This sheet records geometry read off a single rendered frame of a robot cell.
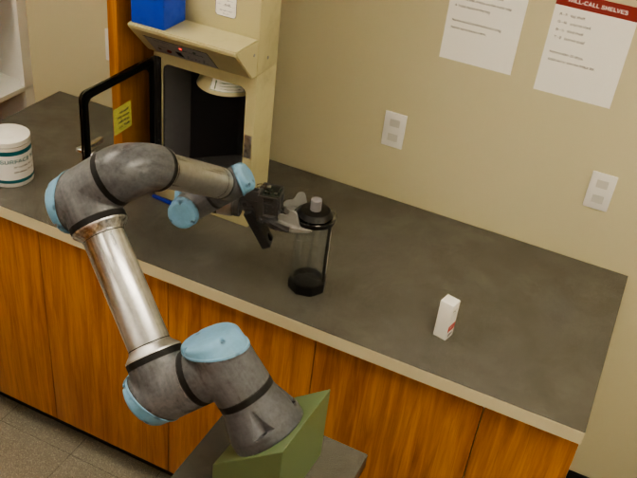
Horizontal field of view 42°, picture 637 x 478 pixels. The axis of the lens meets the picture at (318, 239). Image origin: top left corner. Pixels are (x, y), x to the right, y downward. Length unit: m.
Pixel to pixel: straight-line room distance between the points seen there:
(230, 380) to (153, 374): 0.16
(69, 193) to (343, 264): 0.91
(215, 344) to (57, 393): 1.46
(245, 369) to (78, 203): 0.46
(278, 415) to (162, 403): 0.22
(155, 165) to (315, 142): 1.13
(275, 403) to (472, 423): 0.69
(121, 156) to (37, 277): 1.07
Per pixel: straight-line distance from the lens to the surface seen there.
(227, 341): 1.54
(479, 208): 2.60
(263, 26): 2.17
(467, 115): 2.48
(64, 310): 2.66
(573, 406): 2.06
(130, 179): 1.64
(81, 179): 1.67
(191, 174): 1.77
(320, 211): 2.07
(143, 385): 1.63
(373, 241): 2.43
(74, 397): 2.90
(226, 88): 2.30
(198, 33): 2.17
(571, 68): 2.37
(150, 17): 2.19
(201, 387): 1.57
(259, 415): 1.57
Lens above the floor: 2.28
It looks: 34 degrees down
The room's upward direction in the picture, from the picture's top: 7 degrees clockwise
